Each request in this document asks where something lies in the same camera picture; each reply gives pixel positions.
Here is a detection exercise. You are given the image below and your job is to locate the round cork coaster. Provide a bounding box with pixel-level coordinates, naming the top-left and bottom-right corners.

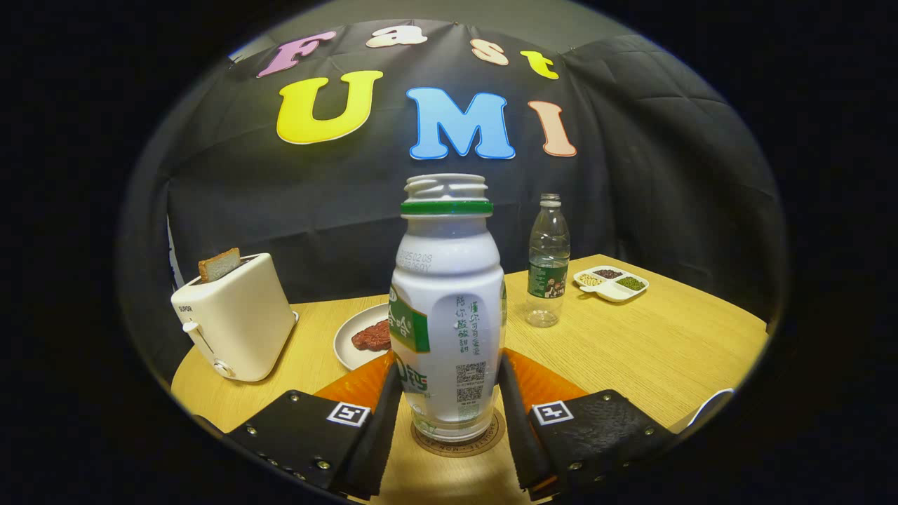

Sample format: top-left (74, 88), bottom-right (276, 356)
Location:
top-left (410, 409), bottom-right (507, 459)

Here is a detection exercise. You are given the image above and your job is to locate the black backdrop cloth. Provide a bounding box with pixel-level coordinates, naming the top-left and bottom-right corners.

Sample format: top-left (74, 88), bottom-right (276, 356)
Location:
top-left (119, 20), bottom-right (788, 393)

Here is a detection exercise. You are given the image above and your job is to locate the toast slice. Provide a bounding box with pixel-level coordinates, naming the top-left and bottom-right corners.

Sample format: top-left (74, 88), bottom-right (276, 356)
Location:
top-left (198, 248), bottom-right (242, 284)

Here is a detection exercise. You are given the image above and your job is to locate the white juice bottle green label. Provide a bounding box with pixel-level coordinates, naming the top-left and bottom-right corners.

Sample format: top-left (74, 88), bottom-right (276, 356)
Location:
top-left (388, 173), bottom-right (507, 443)

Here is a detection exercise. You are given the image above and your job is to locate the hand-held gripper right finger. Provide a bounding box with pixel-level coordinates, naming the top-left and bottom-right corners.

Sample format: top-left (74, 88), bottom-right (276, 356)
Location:
top-left (497, 349), bottom-right (680, 502)

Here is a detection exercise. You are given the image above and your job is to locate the clear plastic water bottle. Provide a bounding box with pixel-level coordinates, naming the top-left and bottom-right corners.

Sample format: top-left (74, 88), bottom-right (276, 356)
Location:
top-left (525, 194), bottom-right (571, 329)

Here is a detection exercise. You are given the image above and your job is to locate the wooden table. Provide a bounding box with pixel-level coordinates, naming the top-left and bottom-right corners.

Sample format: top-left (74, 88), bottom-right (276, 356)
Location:
top-left (170, 254), bottom-right (769, 505)

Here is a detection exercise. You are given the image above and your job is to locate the reddish brown meat slice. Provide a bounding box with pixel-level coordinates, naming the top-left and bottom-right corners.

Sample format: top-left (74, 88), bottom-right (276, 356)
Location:
top-left (351, 319), bottom-right (392, 352)

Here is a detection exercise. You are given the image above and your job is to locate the white toaster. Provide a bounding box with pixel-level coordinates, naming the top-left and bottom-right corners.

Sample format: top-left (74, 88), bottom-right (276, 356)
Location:
top-left (170, 252), bottom-right (300, 383)

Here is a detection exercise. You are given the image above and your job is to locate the white cup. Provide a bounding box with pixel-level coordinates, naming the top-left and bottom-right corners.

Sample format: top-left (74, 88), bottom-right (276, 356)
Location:
top-left (684, 388), bottom-right (736, 430)

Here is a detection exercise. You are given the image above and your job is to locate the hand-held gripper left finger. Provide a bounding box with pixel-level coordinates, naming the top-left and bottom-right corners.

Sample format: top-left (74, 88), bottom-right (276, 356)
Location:
top-left (223, 351), bottom-right (406, 502)

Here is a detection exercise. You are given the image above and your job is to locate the white round plate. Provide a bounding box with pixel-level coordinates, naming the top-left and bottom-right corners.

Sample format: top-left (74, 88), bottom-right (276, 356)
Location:
top-left (333, 303), bottom-right (394, 371)

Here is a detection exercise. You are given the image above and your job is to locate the white divided dish with beans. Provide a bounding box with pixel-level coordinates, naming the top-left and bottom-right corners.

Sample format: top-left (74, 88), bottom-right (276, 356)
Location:
top-left (573, 266), bottom-right (650, 304)

